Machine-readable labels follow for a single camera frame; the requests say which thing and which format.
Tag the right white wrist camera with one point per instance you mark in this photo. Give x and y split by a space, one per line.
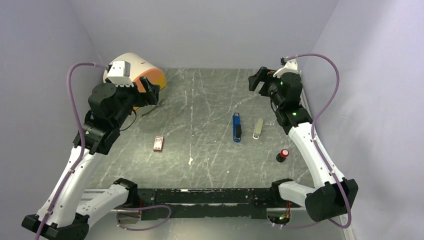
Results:
291 66

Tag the red staples box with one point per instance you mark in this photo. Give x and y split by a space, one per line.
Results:
158 144

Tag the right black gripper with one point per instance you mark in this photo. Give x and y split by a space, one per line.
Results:
263 74

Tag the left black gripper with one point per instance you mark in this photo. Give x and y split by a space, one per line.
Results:
149 97

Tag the round white orange drawer box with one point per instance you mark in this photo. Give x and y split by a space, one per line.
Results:
139 67

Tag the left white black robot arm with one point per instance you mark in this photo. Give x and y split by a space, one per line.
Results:
63 217

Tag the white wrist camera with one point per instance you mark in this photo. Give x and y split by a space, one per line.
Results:
291 66
119 73

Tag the blue black stapler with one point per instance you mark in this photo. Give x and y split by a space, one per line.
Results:
237 128

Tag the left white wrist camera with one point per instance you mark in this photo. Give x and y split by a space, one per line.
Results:
119 73

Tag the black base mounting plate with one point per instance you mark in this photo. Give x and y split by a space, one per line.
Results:
256 203

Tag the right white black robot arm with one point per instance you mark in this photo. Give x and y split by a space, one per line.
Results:
332 195

